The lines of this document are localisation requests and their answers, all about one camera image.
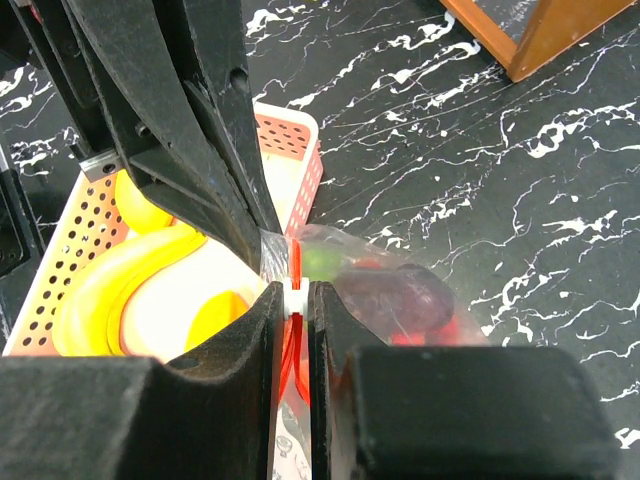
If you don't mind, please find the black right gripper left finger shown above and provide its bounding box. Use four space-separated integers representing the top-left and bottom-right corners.
1 282 284 479

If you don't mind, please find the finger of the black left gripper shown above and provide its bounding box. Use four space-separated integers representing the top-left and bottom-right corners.
183 1 280 233

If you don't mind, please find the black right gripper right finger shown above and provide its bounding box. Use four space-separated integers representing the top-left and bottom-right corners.
308 282 620 479

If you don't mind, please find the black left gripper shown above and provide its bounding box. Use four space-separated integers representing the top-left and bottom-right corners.
1 1 262 270

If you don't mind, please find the yellow banana bunch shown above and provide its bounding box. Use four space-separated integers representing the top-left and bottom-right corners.
52 223 206 357

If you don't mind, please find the clear orange-zip bag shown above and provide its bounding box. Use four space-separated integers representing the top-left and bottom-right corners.
260 225 488 479

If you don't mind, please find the dark purple plum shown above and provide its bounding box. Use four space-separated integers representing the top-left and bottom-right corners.
334 264 456 334

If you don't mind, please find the green grape bunch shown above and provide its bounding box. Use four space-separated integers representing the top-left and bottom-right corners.
301 244 349 282

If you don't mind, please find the pink perforated plastic basket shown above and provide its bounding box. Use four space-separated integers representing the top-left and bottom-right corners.
2 101 325 366

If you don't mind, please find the yellow mango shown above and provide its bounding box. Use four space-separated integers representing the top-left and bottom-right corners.
115 170 173 234

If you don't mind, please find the yellow lemon slice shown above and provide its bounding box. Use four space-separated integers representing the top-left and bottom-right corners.
185 290 249 351

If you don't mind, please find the wooden shelf rack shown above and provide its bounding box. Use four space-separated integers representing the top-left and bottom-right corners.
442 1 635 83

